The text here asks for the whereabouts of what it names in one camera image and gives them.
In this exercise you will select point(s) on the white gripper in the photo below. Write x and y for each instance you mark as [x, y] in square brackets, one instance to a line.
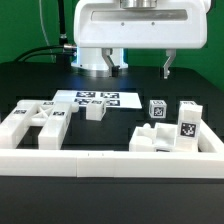
[141, 24]

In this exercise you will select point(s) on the white chair seat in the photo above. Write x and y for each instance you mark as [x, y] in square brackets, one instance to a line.
[162, 138]

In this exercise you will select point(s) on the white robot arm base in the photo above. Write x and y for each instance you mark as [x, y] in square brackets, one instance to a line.
[89, 62]

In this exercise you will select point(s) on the flat white tag plate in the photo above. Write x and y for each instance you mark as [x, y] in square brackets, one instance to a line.
[113, 99]

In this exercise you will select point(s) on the white tagged nut cube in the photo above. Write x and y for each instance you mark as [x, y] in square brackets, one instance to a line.
[157, 108]
[182, 103]

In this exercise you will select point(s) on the white chair back frame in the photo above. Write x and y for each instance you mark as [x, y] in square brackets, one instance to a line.
[52, 117]

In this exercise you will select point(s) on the white U-shaped obstacle frame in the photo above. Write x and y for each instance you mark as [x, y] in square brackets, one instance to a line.
[28, 160]

